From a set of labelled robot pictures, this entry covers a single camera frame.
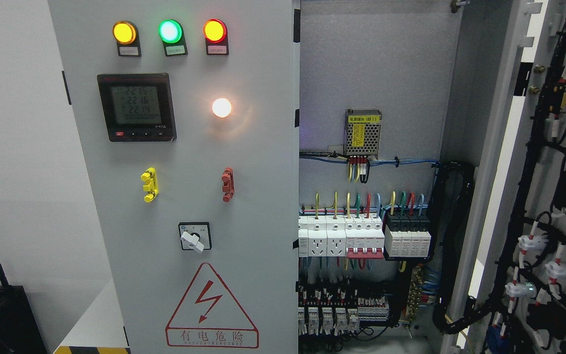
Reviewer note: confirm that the grey cabinet door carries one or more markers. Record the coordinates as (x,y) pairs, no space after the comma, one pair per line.
(507,289)
(252,235)

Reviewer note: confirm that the white glowing pilot lamp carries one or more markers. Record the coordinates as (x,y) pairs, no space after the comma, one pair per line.
(221,107)

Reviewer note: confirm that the metal mesh power supply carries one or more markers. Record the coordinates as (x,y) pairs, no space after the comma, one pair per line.
(362,134)

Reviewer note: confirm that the red lever circuit breaker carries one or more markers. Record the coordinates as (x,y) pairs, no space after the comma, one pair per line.
(364,238)

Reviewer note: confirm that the black relay terminal row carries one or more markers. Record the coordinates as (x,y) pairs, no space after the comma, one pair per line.
(344,307)

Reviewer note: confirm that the black white surge protector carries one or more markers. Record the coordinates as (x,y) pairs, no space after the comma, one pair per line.
(406,236)

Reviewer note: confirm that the red electric hazard warning sticker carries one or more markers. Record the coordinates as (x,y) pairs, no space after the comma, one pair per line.
(209,315)

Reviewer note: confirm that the red indicator lamp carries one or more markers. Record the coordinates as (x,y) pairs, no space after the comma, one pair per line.
(216,36)

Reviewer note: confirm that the black digital power meter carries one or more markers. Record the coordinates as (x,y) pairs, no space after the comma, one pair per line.
(137,107)

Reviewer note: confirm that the brass ground terminal bar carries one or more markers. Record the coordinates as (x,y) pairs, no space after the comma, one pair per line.
(414,294)

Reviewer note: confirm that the green indicator lamp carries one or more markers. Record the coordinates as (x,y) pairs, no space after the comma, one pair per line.
(172,35)

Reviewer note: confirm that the yellow indicator lamp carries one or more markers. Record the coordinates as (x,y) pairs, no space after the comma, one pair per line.
(127,39)

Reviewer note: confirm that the black box at lower left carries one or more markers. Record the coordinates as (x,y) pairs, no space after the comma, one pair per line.
(19,333)

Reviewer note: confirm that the red terminal post block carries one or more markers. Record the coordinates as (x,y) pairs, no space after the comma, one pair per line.
(228,184)

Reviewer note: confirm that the white DIN rail socket row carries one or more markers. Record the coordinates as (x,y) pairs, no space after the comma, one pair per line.
(321,236)

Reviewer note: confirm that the yellow terminal post block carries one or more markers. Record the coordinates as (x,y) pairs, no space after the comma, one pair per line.
(150,184)

